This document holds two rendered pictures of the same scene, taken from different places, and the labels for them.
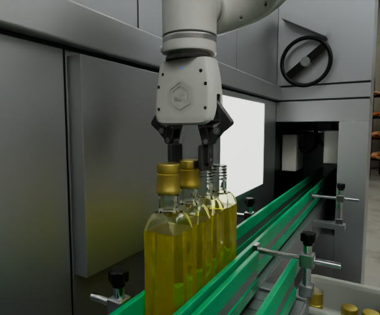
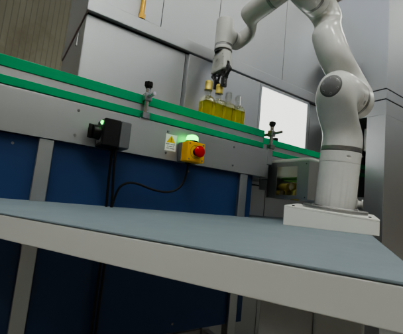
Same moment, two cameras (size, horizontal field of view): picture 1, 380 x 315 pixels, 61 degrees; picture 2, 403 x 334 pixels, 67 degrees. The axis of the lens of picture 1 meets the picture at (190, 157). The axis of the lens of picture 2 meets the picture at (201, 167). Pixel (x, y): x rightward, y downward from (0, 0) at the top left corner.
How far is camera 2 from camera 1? 1.08 m
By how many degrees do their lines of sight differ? 29
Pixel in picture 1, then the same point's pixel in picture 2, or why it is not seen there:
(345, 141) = (371, 130)
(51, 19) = (182, 44)
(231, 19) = (242, 40)
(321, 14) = (356, 53)
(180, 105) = (217, 65)
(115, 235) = not seen: hidden behind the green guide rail
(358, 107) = (378, 106)
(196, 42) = (221, 44)
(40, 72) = (177, 58)
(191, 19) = (221, 38)
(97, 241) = not seen: hidden behind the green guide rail
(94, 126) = (191, 75)
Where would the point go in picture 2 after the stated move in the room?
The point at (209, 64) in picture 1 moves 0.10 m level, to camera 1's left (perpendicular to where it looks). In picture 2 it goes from (225, 51) to (205, 54)
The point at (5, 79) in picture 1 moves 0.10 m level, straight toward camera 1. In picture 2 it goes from (168, 58) to (167, 47)
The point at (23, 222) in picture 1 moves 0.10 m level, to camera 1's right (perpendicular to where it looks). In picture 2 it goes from (166, 97) to (185, 96)
